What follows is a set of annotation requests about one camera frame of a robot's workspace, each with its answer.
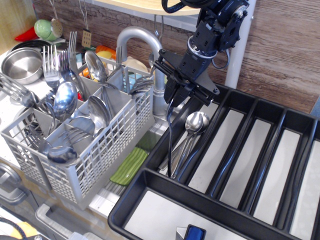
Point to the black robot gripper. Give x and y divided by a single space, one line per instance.
187 74

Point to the small steel spoon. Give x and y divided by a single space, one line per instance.
169 155

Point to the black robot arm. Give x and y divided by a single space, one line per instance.
217 30

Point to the stacked small spoons in tray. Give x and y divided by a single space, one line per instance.
196 124

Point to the large spoon middle compartment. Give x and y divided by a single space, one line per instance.
98 112

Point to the large spoon compartment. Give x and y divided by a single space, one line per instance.
65 101
98 112

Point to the tall spoon back compartment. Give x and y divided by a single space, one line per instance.
96 67

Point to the black cutlery tray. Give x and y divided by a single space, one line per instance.
254 174

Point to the large spoon left compartment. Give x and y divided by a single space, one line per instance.
65 101

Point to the grey plastic cutlery basket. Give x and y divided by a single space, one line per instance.
98 156

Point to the large spoon front of basket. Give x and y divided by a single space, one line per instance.
62 154

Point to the forks right compartment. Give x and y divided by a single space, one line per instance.
144 83

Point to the light wooden shelf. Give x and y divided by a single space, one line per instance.
147 6

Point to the hanging wooden spatula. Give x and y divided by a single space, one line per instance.
86 33

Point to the tall steel fork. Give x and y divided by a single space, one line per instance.
72 64

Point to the steel fork left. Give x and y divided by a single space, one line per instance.
50 67

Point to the hanging round skimmer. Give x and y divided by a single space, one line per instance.
56 25

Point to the blue object at bottom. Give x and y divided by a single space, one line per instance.
195 233

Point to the fork front compartment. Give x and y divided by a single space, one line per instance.
39 143

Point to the stainless steel bowl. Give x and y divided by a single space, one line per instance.
24 65

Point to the fork lying far left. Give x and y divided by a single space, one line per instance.
17 92

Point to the white shelf post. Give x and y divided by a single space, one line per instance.
238 52

